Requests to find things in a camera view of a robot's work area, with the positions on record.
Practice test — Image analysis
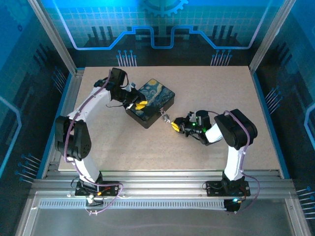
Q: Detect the starry night painted box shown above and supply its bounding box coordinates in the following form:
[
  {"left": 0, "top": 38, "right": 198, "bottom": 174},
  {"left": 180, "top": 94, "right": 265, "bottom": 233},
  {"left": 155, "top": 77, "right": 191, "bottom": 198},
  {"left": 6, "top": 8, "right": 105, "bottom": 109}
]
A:
[{"left": 125, "top": 78, "right": 176, "bottom": 129}]

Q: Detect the black connector box with light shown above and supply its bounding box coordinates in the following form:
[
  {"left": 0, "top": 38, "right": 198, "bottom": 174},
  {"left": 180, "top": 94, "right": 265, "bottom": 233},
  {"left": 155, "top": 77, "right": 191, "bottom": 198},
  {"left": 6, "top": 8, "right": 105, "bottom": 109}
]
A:
[{"left": 223, "top": 198, "right": 241, "bottom": 214}]

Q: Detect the grey metal panel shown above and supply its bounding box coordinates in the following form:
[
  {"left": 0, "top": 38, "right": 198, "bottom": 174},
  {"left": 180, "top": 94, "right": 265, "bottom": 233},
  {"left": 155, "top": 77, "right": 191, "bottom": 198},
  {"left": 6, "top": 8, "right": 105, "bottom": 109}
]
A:
[{"left": 29, "top": 208, "right": 298, "bottom": 236}]

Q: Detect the aluminium frame side rail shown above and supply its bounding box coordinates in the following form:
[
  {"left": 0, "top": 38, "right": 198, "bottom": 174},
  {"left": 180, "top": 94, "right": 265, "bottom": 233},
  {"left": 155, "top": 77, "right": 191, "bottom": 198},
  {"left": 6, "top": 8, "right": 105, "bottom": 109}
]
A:
[{"left": 40, "top": 68, "right": 86, "bottom": 179}]

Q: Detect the aluminium frame cross rail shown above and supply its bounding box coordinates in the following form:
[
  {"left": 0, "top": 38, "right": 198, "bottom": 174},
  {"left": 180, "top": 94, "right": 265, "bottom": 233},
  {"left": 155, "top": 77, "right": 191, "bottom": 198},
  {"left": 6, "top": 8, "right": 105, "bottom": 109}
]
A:
[{"left": 29, "top": 178, "right": 296, "bottom": 200}]

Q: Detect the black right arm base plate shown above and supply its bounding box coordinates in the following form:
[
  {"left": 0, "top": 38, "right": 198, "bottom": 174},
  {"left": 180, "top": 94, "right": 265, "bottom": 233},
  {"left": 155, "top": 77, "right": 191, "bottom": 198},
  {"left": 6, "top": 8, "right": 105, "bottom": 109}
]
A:
[{"left": 205, "top": 180, "right": 251, "bottom": 197}]

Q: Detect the grey slotted cable duct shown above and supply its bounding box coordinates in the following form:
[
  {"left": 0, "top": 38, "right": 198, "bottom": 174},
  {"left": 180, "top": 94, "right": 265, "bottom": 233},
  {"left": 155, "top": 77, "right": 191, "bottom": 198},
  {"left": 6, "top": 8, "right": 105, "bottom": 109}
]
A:
[{"left": 38, "top": 199, "right": 228, "bottom": 210}]

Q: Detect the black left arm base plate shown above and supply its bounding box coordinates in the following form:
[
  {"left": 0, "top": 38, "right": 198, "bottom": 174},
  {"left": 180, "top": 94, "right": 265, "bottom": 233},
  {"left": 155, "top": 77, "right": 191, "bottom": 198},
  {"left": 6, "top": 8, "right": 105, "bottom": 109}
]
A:
[{"left": 74, "top": 180, "right": 121, "bottom": 197}]

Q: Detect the aluminium frame post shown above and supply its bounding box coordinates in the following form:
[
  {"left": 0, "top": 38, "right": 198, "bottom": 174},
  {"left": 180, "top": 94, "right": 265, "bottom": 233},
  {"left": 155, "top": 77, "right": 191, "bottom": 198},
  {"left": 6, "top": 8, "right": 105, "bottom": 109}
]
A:
[
  {"left": 27, "top": 0, "right": 79, "bottom": 76},
  {"left": 249, "top": 0, "right": 297, "bottom": 74}
]

